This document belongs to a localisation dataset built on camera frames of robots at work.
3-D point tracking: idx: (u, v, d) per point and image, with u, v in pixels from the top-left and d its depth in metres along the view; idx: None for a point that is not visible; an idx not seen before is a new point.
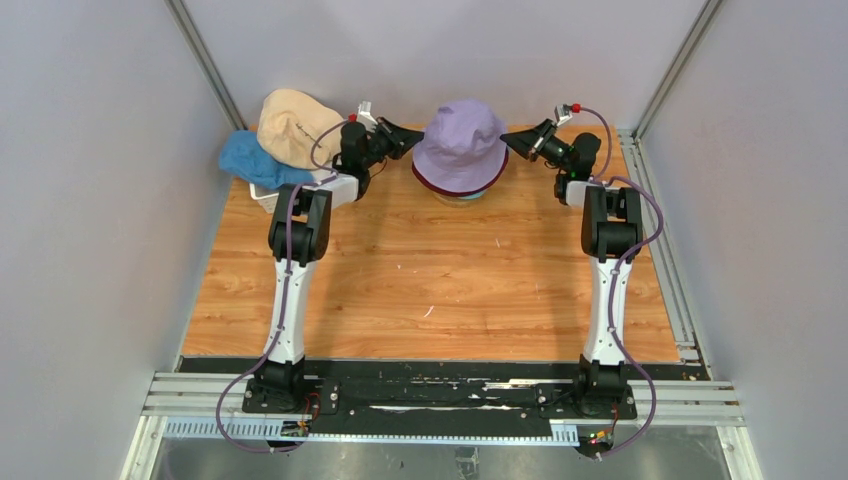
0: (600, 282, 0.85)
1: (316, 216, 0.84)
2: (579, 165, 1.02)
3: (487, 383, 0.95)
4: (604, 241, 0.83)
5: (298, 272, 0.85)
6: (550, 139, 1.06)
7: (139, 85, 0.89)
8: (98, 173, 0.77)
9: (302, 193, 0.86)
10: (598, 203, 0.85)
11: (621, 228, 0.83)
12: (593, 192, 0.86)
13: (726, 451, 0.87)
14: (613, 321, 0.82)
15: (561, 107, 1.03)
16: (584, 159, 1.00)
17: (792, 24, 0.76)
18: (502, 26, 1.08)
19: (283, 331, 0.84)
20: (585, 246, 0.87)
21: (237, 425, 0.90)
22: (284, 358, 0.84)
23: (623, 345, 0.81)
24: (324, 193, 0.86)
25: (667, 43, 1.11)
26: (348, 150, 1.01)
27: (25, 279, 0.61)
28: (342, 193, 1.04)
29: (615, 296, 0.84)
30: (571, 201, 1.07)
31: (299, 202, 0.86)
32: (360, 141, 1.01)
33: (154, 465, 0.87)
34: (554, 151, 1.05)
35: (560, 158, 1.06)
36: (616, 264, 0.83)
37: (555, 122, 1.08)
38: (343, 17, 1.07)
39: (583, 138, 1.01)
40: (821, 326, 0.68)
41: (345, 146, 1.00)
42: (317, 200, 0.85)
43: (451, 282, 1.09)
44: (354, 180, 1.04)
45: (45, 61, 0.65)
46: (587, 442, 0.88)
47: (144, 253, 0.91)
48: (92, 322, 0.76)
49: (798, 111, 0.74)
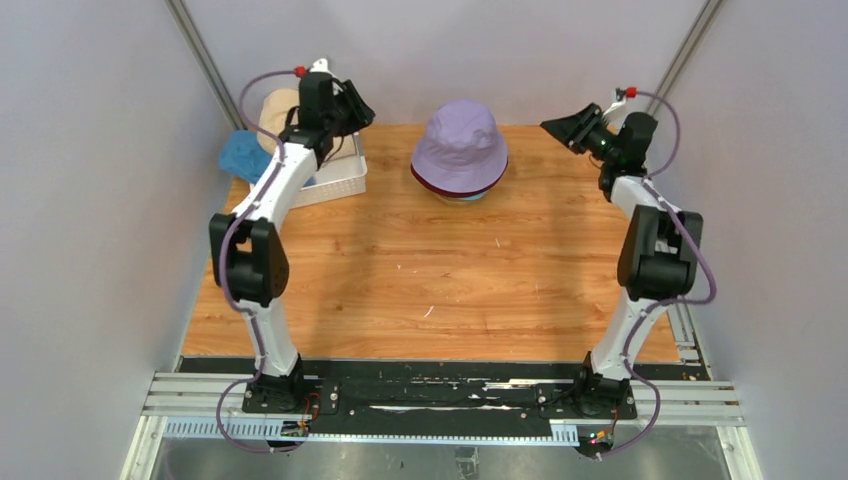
0: (626, 315, 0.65)
1: (261, 260, 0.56)
2: (625, 149, 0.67)
3: (487, 383, 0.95)
4: (638, 284, 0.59)
5: (261, 312, 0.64)
6: (596, 126, 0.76)
7: (139, 84, 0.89)
8: (98, 172, 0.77)
9: (242, 225, 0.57)
10: (649, 236, 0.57)
11: (668, 268, 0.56)
12: (648, 216, 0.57)
13: (726, 451, 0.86)
14: (625, 351, 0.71)
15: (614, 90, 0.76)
16: (636, 140, 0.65)
17: (793, 23, 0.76)
18: (503, 25, 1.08)
19: (268, 355, 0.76)
20: (622, 278, 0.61)
21: (234, 425, 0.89)
22: (275, 373, 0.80)
23: (630, 364, 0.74)
24: (267, 227, 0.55)
25: (667, 43, 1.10)
26: (305, 93, 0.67)
27: (26, 279, 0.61)
28: (296, 188, 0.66)
29: (636, 331, 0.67)
30: (617, 200, 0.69)
31: (237, 235, 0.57)
32: (326, 88, 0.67)
33: (154, 465, 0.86)
34: (597, 142, 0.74)
35: (604, 151, 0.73)
36: (649, 302, 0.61)
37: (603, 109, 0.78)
38: (343, 17, 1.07)
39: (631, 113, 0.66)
40: (822, 327, 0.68)
41: (301, 79, 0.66)
42: (258, 240, 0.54)
43: (451, 282, 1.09)
44: (306, 150, 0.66)
45: (44, 60, 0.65)
46: (587, 442, 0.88)
47: (143, 253, 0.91)
48: (92, 321, 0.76)
49: (799, 111, 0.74)
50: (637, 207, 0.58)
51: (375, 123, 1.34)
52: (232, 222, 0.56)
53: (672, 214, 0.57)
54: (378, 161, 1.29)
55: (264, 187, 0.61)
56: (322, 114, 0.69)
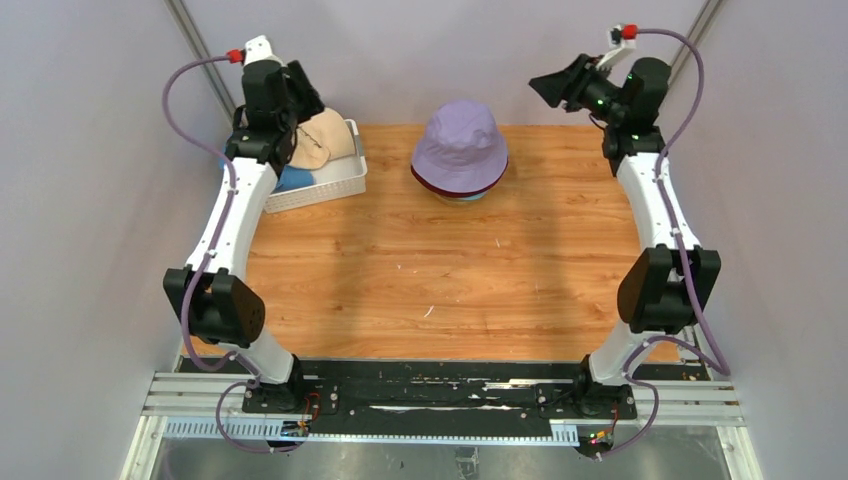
0: (628, 342, 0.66)
1: (226, 315, 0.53)
2: (634, 104, 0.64)
3: (487, 383, 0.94)
4: (643, 326, 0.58)
5: (244, 346, 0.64)
6: (593, 80, 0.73)
7: (139, 84, 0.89)
8: (98, 172, 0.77)
9: (201, 277, 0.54)
10: (648, 291, 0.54)
11: (674, 313, 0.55)
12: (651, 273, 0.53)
13: (725, 451, 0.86)
14: (628, 368, 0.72)
15: (611, 30, 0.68)
16: (647, 93, 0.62)
17: (793, 22, 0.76)
18: (502, 25, 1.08)
19: (263, 375, 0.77)
20: (626, 312, 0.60)
21: (233, 425, 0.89)
22: (280, 380, 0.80)
23: (630, 376, 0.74)
24: (226, 282, 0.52)
25: (667, 43, 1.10)
26: (250, 97, 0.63)
27: (26, 279, 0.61)
28: (255, 212, 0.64)
29: (636, 355, 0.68)
30: (620, 172, 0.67)
31: (200, 287, 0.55)
32: (274, 85, 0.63)
33: (154, 465, 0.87)
34: (598, 97, 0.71)
35: (604, 109, 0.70)
36: (653, 335, 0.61)
37: (594, 58, 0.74)
38: (343, 17, 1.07)
39: (639, 65, 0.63)
40: (822, 327, 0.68)
41: (245, 84, 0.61)
42: (221, 297, 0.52)
43: (451, 282, 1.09)
44: (258, 170, 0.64)
45: (45, 60, 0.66)
46: (587, 442, 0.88)
47: (143, 253, 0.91)
48: (92, 321, 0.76)
49: (799, 111, 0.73)
50: (648, 249, 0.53)
51: (375, 123, 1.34)
52: (189, 277, 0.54)
53: (683, 257, 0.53)
54: (378, 161, 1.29)
55: (219, 230, 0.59)
56: (273, 116, 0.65)
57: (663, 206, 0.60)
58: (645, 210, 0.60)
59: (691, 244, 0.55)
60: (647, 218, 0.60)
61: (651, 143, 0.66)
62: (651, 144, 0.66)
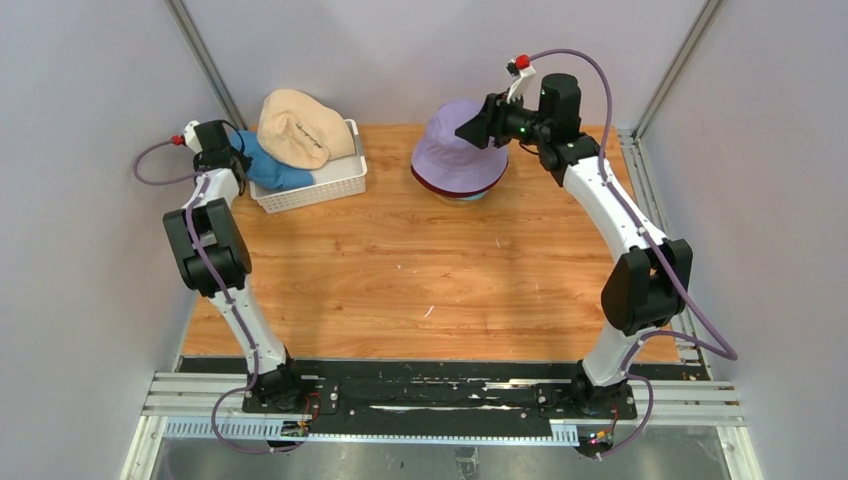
0: (621, 343, 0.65)
1: (223, 229, 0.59)
2: (557, 118, 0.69)
3: (487, 383, 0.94)
4: (637, 324, 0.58)
5: (242, 296, 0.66)
6: (509, 111, 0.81)
7: (138, 84, 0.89)
8: (98, 171, 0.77)
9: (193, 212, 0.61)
10: (638, 284, 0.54)
11: (663, 303, 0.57)
12: (633, 275, 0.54)
13: (725, 451, 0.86)
14: (622, 364, 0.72)
15: (507, 66, 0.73)
16: (565, 101, 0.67)
17: (793, 23, 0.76)
18: (502, 24, 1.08)
19: (260, 347, 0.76)
20: (616, 317, 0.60)
21: (233, 425, 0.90)
22: (274, 364, 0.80)
23: (628, 372, 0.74)
24: (218, 202, 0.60)
25: (668, 43, 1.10)
26: (205, 138, 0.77)
27: (24, 279, 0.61)
28: (229, 191, 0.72)
29: (630, 353, 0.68)
30: (565, 179, 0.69)
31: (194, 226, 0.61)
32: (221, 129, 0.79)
33: (154, 465, 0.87)
34: (518, 123, 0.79)
35: (529, 134, 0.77)
36: (645, 332, 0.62)
37: (503, 94, 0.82)
38: (343, 16, 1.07)
39: (547, 82, 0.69)
40: (823, 328, 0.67)
41: (198, 128, 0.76)
42: (215, 211, 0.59)
43: (451, 282, 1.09)
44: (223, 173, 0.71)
45: (44, 61, 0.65)
46: (587, 442, 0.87)
47: (143, 253, 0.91)
48: (91, 319, 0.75)
49: (799, 112, 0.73)
50: (623, 256, 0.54)
51: (375, 123, 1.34)
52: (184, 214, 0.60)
53: (658, 252, 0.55)
54: (378, 161, 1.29)
55: (204, 189, 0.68)
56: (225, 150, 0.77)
57: (621, 208, 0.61)
58: (605, 214, 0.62)
59: (660, 239, 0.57)
60: (610, 223, 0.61)
61: (586, 147, 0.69)
62: (586, 148, 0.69)
